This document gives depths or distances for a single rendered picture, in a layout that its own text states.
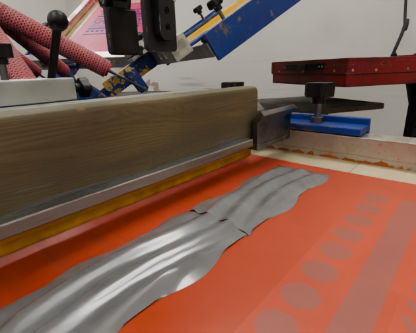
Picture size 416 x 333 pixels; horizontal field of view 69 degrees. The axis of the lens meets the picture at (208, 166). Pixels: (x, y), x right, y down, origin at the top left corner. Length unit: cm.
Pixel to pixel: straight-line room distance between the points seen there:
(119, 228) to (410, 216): 25
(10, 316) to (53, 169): 10
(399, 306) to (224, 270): 10
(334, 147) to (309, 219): 20
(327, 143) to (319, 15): 194
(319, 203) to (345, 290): 12
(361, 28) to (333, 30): 17
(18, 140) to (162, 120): 12
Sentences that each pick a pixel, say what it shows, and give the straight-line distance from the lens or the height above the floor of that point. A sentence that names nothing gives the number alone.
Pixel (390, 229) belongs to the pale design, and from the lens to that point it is 29.
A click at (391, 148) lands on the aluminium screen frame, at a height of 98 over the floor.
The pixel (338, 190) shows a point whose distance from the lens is 35.
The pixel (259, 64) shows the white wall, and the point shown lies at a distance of 256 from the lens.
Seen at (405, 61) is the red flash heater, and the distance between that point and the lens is 126.
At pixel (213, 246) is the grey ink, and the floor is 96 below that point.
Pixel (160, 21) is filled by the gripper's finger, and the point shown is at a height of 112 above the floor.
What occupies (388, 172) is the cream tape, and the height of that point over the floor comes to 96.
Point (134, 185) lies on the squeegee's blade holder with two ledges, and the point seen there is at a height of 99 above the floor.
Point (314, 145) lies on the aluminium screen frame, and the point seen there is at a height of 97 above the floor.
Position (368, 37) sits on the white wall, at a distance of 226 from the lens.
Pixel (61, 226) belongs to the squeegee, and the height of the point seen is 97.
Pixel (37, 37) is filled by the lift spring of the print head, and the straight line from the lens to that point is 95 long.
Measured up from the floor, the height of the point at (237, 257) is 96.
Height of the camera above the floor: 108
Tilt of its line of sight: 18 degrees down
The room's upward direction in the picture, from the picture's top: 2 degrees counter-clockwise
